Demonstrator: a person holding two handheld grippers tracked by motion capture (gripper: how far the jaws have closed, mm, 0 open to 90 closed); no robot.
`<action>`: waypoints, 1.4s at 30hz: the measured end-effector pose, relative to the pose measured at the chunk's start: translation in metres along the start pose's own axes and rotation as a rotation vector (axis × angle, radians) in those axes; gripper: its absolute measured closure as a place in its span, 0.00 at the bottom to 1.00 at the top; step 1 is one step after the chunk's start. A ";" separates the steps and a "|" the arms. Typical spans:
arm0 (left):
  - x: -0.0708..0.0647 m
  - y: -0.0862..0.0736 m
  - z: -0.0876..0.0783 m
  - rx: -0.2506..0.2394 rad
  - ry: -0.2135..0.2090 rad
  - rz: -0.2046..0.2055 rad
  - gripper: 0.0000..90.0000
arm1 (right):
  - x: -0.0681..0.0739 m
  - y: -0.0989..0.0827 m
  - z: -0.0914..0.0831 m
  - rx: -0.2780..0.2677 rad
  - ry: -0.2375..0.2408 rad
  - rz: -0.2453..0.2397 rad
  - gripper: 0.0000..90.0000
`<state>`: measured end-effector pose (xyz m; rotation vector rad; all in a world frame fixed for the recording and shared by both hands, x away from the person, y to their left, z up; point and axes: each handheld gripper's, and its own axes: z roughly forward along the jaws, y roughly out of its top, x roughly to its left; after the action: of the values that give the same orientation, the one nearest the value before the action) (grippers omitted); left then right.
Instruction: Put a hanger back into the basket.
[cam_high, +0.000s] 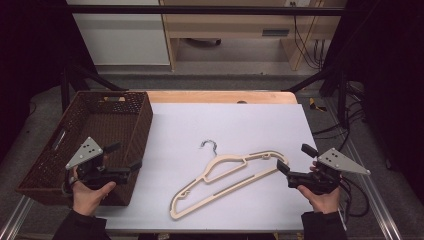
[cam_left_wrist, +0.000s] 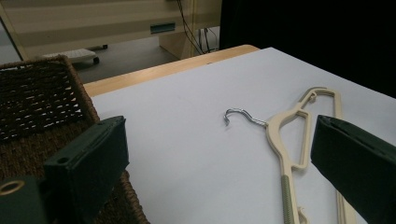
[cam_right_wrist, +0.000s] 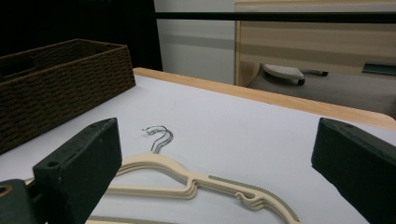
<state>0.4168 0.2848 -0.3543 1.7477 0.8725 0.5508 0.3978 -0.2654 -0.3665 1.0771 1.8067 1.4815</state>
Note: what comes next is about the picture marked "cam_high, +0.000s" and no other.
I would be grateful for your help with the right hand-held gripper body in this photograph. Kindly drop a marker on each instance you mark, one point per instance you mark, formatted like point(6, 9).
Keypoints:
point(336, 161)

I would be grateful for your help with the aluminium rail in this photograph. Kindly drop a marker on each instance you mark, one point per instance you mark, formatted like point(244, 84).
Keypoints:
point(15, 218)
point(373, 196)

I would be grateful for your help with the light wooden desk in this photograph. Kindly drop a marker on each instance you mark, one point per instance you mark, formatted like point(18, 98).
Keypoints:
point(226, 25)

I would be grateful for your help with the white table mat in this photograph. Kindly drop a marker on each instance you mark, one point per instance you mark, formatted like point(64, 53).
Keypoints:
point(233, 126)

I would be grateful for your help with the yellow and black tool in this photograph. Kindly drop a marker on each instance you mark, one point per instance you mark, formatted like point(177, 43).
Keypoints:
point(313, 105)

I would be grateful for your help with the black metal stand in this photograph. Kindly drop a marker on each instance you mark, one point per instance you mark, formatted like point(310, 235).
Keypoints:
point(341, 96)
point(65, 90)

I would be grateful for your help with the person's left hand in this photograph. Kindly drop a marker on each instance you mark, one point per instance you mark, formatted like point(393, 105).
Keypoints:
point(88, 200)

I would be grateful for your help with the black horizontal frame bar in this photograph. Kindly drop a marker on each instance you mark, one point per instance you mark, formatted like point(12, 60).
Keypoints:
point(200, 10)

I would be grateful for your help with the person's right hand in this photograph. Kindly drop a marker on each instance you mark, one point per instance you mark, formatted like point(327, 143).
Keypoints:
point(325, 202)

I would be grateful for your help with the black curtain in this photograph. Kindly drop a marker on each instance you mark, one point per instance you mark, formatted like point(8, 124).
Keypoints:
point(30, 50)
point(390, 66)

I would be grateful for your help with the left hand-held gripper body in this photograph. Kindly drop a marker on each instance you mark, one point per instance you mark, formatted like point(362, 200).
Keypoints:
point(85, 153)

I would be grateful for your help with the brown woven basket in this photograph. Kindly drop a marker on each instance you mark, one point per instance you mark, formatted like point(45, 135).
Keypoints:
point(100, 128)

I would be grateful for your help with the white cabinet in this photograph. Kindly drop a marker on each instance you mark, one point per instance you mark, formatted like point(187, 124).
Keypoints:
point(120, 36)

